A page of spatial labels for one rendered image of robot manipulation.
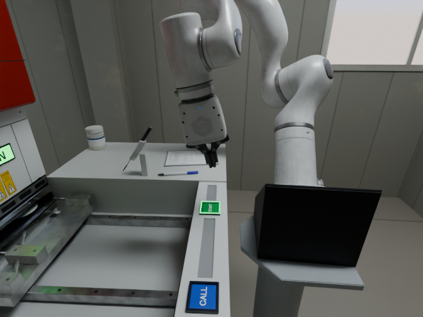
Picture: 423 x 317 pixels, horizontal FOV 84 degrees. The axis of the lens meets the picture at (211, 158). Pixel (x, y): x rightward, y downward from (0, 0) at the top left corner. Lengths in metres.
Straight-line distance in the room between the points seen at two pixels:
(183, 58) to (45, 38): 2.30
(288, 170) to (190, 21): 0.44
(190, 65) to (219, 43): 0.07
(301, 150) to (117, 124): 1.88
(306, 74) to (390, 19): 1.74
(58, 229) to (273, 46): 0.85
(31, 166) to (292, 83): 0.86
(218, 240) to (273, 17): 0.65
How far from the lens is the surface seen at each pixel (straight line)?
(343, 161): 2.64
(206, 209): 0.66
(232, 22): 0.50
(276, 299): 0.92
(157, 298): 0.63
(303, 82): 0.76
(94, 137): 1.13
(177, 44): 0.51
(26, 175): 0.93
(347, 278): 0.78
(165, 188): 0.83
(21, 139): 0.92
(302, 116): 0.75
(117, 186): 0.88
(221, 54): 0.48
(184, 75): 0.51
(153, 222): 0.84
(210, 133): 0.54
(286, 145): 0.71
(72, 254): 0.85
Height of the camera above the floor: 1.36
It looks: 24 degrees down
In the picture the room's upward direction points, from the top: straight up
